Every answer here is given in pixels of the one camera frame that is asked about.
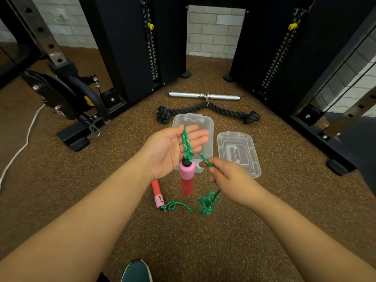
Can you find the green jump rope pink handles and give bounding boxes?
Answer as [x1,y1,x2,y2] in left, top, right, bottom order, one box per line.
[151,126,221,217]

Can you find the clear plastic box lid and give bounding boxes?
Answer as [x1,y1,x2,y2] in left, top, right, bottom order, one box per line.
[217,131,262,179]

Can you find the teal shoe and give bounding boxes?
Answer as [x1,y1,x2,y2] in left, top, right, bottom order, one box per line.
[121,260,153,282]

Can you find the clear plastic storage box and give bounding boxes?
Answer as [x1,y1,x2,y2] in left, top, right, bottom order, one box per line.
[172,113,214,174]

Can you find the person's left hand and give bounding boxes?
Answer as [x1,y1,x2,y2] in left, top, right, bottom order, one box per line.
[141,124,210,181]

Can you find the steel upright with holes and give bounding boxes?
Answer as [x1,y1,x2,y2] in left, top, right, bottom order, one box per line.
[5,0,69,67]

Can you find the chrome straight bar handle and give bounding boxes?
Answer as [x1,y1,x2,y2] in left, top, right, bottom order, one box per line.
[169,91,241,101]

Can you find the black triceps rope attachment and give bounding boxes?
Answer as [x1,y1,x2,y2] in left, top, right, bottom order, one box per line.
[156,101,261,125]

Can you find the black weight stack tower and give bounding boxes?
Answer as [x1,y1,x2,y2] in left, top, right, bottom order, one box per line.
[78,0,192,107]
[223,0,376,115]

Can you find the person's right forearm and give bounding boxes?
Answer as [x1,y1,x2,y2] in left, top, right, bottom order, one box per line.
[250,188,376,282]

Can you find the person's right hand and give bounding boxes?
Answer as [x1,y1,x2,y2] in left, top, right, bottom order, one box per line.
[199,157,267,210]

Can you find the black rack base frame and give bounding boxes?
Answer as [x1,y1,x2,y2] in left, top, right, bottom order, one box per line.
[56,87,130,152]

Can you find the white cord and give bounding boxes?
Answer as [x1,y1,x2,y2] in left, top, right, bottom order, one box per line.
[0,104,46,192]

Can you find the black angled rack frame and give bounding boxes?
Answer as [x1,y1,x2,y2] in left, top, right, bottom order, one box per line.
[289,6,376,177]

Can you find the person's left forearm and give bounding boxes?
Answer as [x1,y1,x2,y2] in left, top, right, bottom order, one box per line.
[0,153,154,282]

